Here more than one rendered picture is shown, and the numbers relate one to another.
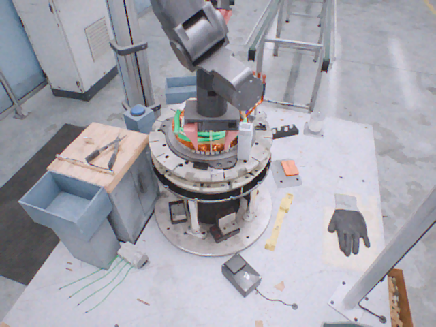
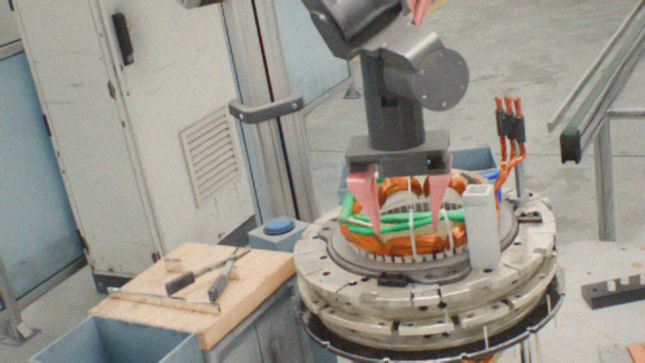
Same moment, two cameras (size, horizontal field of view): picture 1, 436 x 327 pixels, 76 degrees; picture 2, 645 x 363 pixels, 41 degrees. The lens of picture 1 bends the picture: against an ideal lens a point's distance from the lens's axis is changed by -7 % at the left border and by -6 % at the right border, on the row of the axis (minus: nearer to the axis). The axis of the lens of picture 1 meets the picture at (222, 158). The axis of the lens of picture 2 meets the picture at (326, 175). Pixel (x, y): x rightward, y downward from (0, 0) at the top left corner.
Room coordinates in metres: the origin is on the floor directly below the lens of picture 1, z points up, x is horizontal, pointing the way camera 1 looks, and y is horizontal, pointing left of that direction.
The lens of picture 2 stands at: (-0.35, -0.12, 1.55)
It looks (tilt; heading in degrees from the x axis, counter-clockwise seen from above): 20 degrees down; 15
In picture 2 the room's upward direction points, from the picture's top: 10 degrees counter-clockwise
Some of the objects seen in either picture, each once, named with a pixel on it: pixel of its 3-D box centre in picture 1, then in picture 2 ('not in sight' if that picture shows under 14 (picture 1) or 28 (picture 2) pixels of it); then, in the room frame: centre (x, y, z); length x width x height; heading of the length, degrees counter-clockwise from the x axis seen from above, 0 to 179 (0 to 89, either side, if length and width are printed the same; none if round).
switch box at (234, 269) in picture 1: (240, 274); not in sight; (0.34, -0.05, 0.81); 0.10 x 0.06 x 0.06; 41
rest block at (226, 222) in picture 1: (227, 221); not in sight; (0.49, -0.02, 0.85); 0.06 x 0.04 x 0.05; 118
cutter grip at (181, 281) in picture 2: (92, 156); (179, 282); (0.52, 0.32, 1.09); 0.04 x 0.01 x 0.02; 146
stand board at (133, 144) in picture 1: (100, 153); (196, 289); (0.56, 0.32, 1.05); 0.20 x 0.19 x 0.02; 161
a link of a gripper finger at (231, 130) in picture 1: (219, 131); (418, 189); (0.46, 0.01, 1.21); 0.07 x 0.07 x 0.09; 2
